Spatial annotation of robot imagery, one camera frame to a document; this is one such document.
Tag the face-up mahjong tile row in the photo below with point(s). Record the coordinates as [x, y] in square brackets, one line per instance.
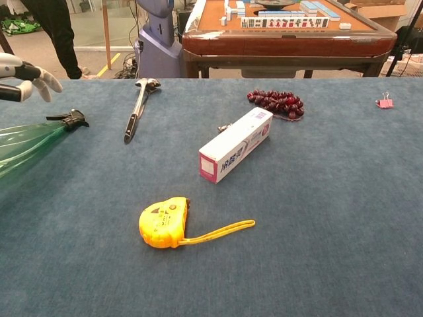
[284, 22]

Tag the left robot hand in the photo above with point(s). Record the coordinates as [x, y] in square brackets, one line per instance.
[10, 66]

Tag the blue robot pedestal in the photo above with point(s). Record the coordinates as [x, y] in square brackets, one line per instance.
[158, 43]

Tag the blue table cloth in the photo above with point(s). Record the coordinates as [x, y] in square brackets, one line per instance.
[297, 231]

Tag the small metal bolt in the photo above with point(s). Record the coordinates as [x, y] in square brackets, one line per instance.
[224, 127]

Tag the wooden pole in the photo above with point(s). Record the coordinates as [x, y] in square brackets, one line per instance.
[106, 33]

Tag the green spray bottle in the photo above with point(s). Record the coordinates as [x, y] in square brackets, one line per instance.
[23, 145]

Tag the red grape bunch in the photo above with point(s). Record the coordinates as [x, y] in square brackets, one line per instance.
[281, 100]

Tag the single white mahjong tile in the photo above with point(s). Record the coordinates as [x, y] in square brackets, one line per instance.
[345, 26]

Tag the black tripod stand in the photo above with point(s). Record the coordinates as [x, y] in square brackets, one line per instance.
[401, 43]

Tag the white plastic basket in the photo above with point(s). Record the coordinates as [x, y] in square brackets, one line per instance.
[408, 67]

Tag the brown mahjong table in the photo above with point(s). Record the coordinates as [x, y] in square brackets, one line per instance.
[284, 46]

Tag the person in black trousers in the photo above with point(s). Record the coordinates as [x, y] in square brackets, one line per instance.
[56, 29]

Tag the yellow tape measure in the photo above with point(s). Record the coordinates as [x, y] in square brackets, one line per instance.
[162, 223]

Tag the white toothpaste box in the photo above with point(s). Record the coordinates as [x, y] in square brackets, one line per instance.
[238, 145]

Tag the pink binder clip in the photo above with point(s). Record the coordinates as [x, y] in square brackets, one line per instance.
[385, 103]

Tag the cardboard box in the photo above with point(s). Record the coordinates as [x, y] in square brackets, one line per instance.
[380, 13]

